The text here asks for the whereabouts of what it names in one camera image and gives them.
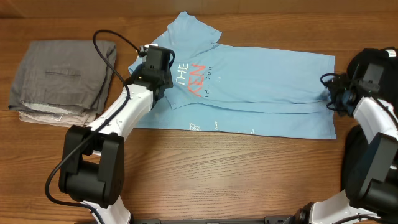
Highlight light blue printed t-shirt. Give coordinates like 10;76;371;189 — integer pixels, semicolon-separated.
138;12;336;139

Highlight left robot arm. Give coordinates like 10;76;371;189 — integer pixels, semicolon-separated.
58;44;175;223

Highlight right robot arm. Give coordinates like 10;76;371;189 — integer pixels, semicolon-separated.
285;60;397;223

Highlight black garment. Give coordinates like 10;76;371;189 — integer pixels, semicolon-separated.
341;47;397;198

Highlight folded beige garment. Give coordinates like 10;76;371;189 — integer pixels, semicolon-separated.
19;111;96;128

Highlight folded grey trousers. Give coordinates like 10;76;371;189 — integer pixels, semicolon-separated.
9;40;116;115

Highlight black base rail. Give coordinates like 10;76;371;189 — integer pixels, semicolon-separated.
131;215;295;224

